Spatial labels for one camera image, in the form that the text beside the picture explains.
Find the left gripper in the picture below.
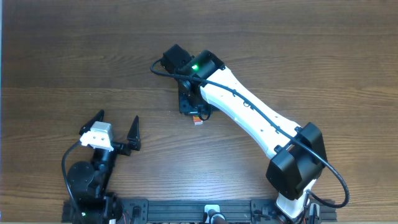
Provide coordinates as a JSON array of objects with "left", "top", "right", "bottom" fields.
[{"left": 78, "top": 109, "right": 142, "bottom": 157}]

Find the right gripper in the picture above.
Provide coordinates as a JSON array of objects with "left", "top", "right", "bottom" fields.
[{"left": 178, "top": 92, "right": 214, "bottom": 116}]

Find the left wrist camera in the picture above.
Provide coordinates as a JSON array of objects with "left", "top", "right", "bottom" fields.
[{"left": 79, "top": 121, "right": 114, "bottom": 152}]

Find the mounting rail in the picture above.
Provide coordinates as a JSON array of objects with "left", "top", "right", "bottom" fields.
[{"left": 61, "top": 198, "right": 338, "bottom": 224}]

